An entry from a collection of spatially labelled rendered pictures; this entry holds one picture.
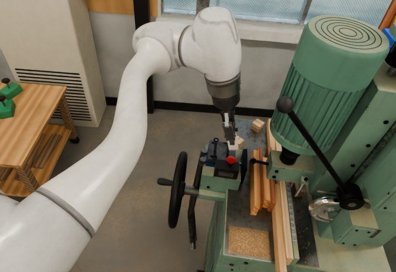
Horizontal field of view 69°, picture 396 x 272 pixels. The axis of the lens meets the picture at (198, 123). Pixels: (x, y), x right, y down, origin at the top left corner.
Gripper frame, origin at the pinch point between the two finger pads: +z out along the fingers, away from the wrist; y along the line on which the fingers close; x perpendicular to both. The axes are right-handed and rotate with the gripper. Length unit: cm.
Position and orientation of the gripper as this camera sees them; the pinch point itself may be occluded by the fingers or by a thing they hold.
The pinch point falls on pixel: (232, 141)
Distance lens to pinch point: 90.7
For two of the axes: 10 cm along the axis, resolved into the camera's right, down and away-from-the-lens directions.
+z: 1.8, 7.1, 6.8
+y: 1.2, -7.0, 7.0
